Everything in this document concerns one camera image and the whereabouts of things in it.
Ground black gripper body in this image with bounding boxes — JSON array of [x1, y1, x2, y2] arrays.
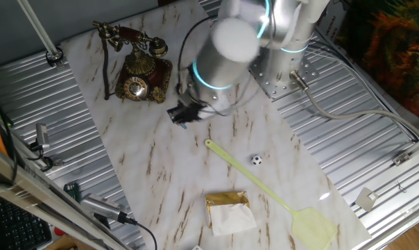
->
[[180, 100, 205, 123]]

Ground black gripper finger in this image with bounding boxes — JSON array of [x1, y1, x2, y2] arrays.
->
[[171, 114, 190, 127], [166, 106, 185, 119]]

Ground vintage brass rotary phone base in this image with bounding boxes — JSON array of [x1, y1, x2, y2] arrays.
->
[[114, 51, 173, 104]]

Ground gold tissue pack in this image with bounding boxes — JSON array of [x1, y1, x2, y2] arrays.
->
[[205, 190, 258, 238]]

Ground green hex key holder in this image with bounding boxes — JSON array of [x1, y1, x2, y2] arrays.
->
[[63, 182, 82, 204]]

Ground white slanted pole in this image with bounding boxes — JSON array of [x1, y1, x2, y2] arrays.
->
[[17, 0, 60, 58]]

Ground white box with red print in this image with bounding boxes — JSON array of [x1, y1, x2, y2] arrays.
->
[[315, 0, 351, 48]]

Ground yellow-green fly swatter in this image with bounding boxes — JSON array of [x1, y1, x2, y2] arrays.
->
[[204, 138, 339, 250]]

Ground white square tag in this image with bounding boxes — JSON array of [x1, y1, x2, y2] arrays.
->
[[354, 187, 379, 213]]

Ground black keyboard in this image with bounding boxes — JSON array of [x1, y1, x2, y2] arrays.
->
[[0, 196, 53, 250]]

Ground colourful patterned cloth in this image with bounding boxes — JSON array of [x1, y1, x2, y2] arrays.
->
[[337, 0, 419, 126]]

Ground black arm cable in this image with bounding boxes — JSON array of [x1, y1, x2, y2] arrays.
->
[[176, 15, 217, 97]]

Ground dark phone cord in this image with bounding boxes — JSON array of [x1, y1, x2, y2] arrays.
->
[[101, 37, 111, 101]]

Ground black camera cable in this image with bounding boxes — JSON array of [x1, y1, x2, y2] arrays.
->
[[124, 217, 159, 250]]

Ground silver ribbed camera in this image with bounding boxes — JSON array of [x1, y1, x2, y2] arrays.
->
[[80, 193, 130, 225]]

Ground black pole base ring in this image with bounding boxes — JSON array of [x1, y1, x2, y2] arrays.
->
[[44, 47, 65, 69]]

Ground small silver camera on mount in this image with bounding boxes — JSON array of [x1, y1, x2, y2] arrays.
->
[[28, 122, 54, 153]]

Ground thin white cables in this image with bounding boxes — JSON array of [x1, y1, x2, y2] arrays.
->
[[308, 41, 419, 138]]

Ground aluminium frame bar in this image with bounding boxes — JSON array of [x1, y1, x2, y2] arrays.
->
[[0, 140, 134, 250]]

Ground thick grey robot cable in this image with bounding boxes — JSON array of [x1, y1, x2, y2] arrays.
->
[[288, 69, 419, 140]]

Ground small metal corner bracket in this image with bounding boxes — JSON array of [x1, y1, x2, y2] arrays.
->
[[392, 151, 412, 167]]

